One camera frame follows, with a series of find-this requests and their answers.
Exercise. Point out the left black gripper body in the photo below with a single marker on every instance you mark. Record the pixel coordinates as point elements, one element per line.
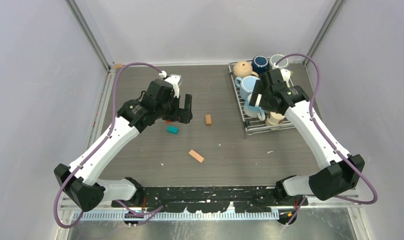
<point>171,108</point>

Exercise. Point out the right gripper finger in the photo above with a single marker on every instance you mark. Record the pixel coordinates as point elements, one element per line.
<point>256,95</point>
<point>266,79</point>

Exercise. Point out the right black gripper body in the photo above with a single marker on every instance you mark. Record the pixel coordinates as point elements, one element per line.
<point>265,102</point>

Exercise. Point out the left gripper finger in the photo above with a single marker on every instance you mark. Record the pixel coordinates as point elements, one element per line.
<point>171,118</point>
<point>185,114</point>

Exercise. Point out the beige brown cup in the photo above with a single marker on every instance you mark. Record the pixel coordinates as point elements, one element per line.
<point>274,120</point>

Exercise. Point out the blue white gradient mug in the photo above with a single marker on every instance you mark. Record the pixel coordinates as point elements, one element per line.
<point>253,111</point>

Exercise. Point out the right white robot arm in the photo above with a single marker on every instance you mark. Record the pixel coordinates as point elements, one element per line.
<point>338,168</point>

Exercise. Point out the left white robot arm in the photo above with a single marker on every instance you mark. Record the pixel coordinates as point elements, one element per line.
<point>81,177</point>

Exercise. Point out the teal block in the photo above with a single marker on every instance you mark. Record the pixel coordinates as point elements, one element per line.
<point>172,130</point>

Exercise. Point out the light blue mug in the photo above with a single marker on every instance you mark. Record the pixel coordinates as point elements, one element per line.
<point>246,85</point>

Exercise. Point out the navy blue mug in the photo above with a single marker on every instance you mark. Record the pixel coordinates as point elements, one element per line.
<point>260,64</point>

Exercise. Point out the small brown wooden block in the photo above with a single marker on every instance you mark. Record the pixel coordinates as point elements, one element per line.
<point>208,120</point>

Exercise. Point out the grey patterned mug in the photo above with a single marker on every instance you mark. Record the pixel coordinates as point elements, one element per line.
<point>278,61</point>

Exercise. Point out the long light wooden block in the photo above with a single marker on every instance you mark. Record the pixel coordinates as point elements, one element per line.
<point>196,156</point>

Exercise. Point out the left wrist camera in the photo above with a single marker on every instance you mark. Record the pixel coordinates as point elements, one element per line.
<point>174,79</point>

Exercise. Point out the wire dish rack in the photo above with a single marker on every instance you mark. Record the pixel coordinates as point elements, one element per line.
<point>252,125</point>

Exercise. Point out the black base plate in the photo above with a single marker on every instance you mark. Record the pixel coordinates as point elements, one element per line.
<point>212,199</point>

